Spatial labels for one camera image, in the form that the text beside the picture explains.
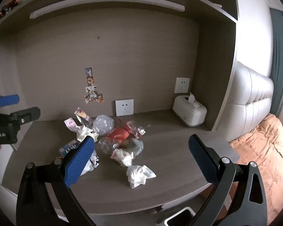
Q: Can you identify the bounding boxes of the wall photo stickers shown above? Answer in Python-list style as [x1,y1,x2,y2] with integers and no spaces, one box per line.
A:
[84,67,104,104]

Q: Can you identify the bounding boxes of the pink snack wrapper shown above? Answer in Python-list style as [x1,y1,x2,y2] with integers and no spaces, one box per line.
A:
[64,118,82,132]

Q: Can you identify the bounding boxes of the clear plastic bag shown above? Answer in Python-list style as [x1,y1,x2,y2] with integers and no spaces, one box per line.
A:
[92,115,115,136]

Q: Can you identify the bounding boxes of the white padded headboard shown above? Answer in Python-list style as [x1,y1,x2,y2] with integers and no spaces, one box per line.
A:
[226,61,274,142]

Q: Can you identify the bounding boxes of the red label plastic bottle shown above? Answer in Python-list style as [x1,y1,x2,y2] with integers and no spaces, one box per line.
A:
[98,128,131,155]

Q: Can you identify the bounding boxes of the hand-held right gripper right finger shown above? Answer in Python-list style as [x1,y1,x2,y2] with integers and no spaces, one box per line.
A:
[188,134,268,226]

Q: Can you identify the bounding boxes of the grey plastic bag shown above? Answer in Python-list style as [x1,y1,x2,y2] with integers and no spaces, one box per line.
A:
[129,138,144,156]

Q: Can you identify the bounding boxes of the stained crumpled tissue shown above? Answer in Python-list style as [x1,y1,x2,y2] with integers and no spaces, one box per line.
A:
[110,148,134,168]

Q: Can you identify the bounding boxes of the bed with orange duvet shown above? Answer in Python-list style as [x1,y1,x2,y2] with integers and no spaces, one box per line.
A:
[229,114,283,226]

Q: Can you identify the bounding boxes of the grey curtain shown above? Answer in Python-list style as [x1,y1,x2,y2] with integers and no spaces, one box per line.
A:
[269,8,283,116]

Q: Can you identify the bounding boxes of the white light bar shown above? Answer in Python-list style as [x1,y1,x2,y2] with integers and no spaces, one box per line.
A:
[30,0,186,20]

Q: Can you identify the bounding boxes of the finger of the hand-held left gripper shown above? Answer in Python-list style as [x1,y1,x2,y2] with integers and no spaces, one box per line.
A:
[11,107,41,125]
[0,95,20,111]

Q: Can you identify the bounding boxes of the white wall socket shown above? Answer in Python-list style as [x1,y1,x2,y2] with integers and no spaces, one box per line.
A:
[115,98,134,117]
[174,77,190,94]

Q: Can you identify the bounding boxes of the white crumpled tissue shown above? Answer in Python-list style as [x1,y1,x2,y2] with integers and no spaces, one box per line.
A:
[126,164,156,189]

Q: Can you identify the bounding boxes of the silver foil wrapper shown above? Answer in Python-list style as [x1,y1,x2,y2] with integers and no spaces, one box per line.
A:
[126,120,146,139]

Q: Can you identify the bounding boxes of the white trash bin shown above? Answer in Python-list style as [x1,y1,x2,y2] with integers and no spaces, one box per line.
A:
[156,206,197,226]

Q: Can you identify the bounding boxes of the colourful snack wrapper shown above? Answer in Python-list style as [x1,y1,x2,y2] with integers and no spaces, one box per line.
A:
[75,107,94,127]

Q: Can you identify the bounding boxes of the cream crumpled paper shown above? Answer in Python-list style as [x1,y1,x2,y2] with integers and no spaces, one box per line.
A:
[76,124,100,143]

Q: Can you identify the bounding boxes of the white tissue box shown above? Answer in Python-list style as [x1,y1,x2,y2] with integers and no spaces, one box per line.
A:
[172,92,207,128]

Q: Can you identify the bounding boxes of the white black wrapper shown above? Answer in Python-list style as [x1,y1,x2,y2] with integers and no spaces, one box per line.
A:
[81,149,100,176]

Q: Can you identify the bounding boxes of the small shelf toys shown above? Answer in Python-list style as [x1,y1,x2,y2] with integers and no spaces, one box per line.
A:
[0,0,16,20]

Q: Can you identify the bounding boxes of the blue small box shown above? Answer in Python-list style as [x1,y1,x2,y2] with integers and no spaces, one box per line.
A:
[59,139,80,157]

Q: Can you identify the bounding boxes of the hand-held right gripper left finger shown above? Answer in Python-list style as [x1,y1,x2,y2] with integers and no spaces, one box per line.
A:
[16,136,97,226]

